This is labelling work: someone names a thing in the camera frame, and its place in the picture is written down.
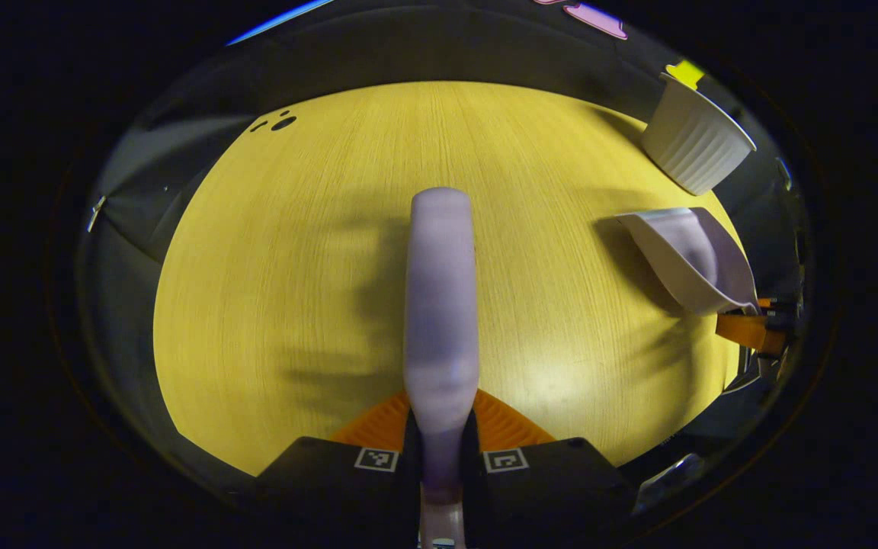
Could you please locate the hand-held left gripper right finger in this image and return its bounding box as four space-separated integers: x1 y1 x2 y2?
463 389 634 546

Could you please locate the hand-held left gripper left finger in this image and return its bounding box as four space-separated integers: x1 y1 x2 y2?
256 389 423 546

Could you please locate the pale purple dustpan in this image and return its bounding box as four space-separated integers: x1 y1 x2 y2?
616 207 760 316

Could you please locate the white ribbed garbage bin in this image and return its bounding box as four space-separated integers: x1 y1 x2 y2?
641 72 757 197

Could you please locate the wooden desktop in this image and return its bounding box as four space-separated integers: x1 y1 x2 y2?
153 81 748 477

